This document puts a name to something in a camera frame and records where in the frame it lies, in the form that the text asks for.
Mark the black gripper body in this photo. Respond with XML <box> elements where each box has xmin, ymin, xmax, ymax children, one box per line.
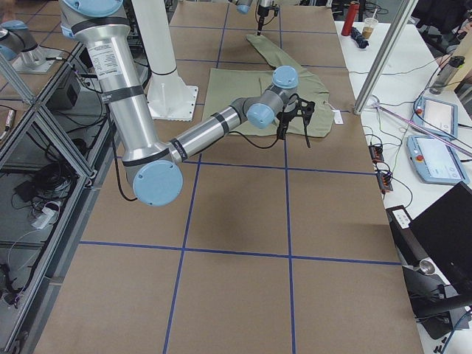
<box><xmin>279</xmin><ymin>94</ymin><xmax>316</xmax><ymax>128</ymax></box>
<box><xmin>257</xmin><ymin>5</ymin><xmax>277</xmax><ymax>22</ymax></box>

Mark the olive green long-sleeve shirt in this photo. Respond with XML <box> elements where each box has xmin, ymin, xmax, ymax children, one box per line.
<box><xmin>203</xmin><ymin>35</ymin><xmax>334</xmax><ymax>138</ymax></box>

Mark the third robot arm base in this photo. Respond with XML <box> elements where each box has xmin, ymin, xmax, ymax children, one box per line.
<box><xmin>1</xmin><ymin>20</ymin><xmax>63</xmax><ymax>74</ymax></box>

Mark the white paper price tag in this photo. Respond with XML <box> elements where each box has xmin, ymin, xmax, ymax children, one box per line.
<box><xmin>329</xmin><ymin>105</ymin><xmax>344</xmax><ymax>125</ymax></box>

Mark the small circuit board upper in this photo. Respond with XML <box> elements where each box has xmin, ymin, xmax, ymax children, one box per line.
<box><xmin>368</xmin><ymin>145</ymin><xmax>384</xmax><ymax>163</ymax></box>

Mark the small circuit board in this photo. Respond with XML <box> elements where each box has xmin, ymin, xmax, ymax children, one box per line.
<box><xmin>368</xmin><ymin>145</ymin><xmax>384</xmax><ymax>163</ymax></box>
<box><xmin>376</xmin><ymin>170</ymin><xmax>393</xmax><ymax>195</ymax></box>

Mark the red water bottle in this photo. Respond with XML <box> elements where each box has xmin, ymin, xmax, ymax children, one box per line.
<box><xmin>341</xmin><ymin>1</ymin><xmax>360</xmax><ymax>36</ymax></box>

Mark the dark folded umbrella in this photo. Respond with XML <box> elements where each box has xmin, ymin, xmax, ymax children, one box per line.
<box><xmin>350</xmin><ymin>27</ymin><xmax>369</xmax><ymax>49</ymax></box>

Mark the small circuit board lower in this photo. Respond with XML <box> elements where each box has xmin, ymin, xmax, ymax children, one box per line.
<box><xmin>376</xmin><ymin>170</ymin><xmax>393</xmax><ymax>195</ymax></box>

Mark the iced coffee cup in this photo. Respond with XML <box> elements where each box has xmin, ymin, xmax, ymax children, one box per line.
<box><xmin>362</xmin><ymin>9</ymin><xmax>378</xmax><ymax>40</ymax></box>

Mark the lower teach pendant tablet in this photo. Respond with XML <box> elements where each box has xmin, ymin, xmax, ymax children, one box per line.
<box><xmin>406</xmin><ymin>136</ymin><xmax>470</xmax><ymax>185</ymax></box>

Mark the teach pendant tablet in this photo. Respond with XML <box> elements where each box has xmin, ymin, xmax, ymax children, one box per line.
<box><xmin>406</xmin><ymin>136</ymin><xmax>470</xmax><ymax>185</ymax></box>
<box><xmin>412</xmin><ymin>97</ymin><xmax>458</xmax><ymax>139</ymax></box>

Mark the upper teach pendant tablet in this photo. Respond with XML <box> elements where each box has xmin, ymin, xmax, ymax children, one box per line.
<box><xmin>412</xmin><ymin>97</ymin><xmax>458</xmax><ymax>139</ymax></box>

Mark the clear bottle black lid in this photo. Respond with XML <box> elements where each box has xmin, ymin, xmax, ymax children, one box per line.
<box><xmin>429</xmin><ymin>55</ymin><xmax>465</xmax><ymax>94</ymax></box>

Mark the black laptop computer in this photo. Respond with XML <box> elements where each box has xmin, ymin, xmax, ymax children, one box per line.
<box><xmin>409</xmin><ymin>182</ymin><xmax>471</xmax><ymax>294</ymax></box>

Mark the white metal robot base pedestal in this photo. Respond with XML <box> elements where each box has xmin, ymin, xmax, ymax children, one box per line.
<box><xmin>132</xmin><ymin>0</ymin><xmax>198</xmax><ymax>122</ymax></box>

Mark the aluminium frame post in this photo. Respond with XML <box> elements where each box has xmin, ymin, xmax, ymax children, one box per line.
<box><xmin>353</xmin><ymin>0</ymin><xmax>418</xmax><ymax>115</ymax></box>

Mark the aluminium frame rail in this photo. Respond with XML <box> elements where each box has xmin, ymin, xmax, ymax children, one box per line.
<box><xmin>1</xmin><ymin>44</ymin><xmax>114</xmax><ymax>188</ymax></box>

